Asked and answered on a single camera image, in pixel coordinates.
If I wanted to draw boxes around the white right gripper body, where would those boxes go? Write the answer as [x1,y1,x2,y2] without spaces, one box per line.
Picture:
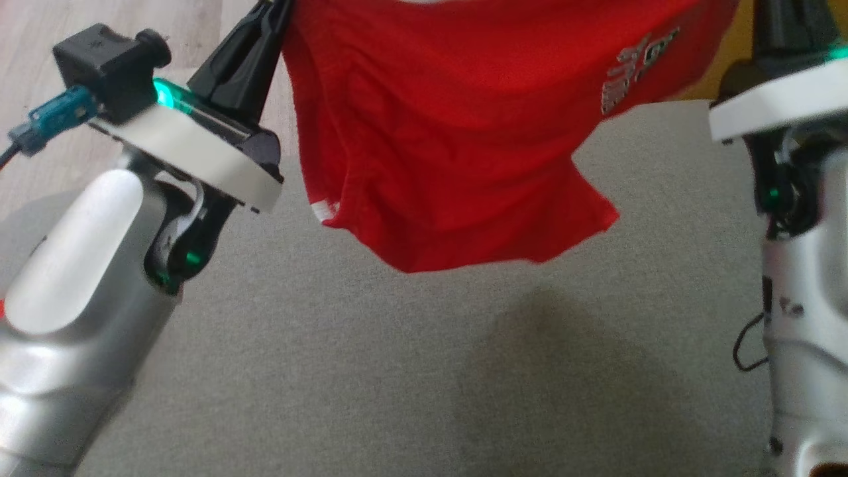
[707,45,848,144]

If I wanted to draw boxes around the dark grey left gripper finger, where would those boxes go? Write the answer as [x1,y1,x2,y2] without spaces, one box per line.
[238,0,294,132]
[187,3,274,113]

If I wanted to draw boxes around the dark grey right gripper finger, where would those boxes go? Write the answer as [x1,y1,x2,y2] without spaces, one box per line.
[795,0,837,55]
[751,0,799,59]

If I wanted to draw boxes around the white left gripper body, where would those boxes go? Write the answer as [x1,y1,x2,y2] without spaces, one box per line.
[88,78,287,214]

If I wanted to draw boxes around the red basketball jersey white sleeves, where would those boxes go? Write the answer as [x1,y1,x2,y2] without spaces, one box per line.
[281,0,740,274]

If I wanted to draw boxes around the large grey sofa seat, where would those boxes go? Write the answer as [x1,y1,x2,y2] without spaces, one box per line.
[0,99,848,477]

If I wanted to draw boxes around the black cable teal plug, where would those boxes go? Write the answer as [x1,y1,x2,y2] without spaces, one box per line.
[0,85,99,171]

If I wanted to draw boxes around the thin black cable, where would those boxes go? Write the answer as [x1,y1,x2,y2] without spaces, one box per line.
[732,310,770,373]

